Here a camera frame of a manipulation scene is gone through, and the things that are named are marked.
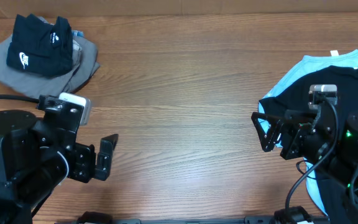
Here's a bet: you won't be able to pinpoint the black t-shirt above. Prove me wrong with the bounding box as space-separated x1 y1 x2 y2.
6 14 73 78
260 66 358 223

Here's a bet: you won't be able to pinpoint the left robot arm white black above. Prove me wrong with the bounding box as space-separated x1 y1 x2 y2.
0 95 119 223

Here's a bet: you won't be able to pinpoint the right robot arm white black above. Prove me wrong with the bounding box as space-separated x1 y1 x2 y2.
251 105 358 223

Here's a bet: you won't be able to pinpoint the black t-shirt in pile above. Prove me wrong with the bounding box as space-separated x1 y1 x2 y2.
260 66 358 223

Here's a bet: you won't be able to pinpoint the folded grey trousers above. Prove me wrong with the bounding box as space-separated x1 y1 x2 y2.
0 34 99 98

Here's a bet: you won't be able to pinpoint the light blue t-shirt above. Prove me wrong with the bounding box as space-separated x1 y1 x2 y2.
262 49 358 215

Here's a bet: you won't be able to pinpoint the folded blue white cloth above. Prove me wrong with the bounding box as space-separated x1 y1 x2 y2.
71 30 85 37

